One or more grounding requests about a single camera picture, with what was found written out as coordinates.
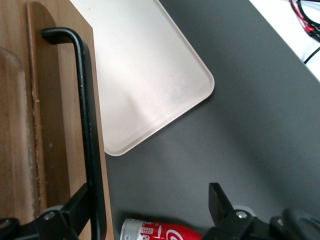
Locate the beige plastic tray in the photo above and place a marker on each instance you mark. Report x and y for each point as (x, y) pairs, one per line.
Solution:
(137, 75)

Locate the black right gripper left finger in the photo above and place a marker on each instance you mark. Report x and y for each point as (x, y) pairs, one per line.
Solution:
(67, 217)

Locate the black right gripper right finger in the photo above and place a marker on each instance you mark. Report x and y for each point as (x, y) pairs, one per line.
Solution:
(225, 220)

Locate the wooden drawer cabinet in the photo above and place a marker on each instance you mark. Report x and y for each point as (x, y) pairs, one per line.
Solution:
(12, 125)

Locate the wooden cabinet door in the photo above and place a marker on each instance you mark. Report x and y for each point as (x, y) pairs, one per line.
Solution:
(57, 125)

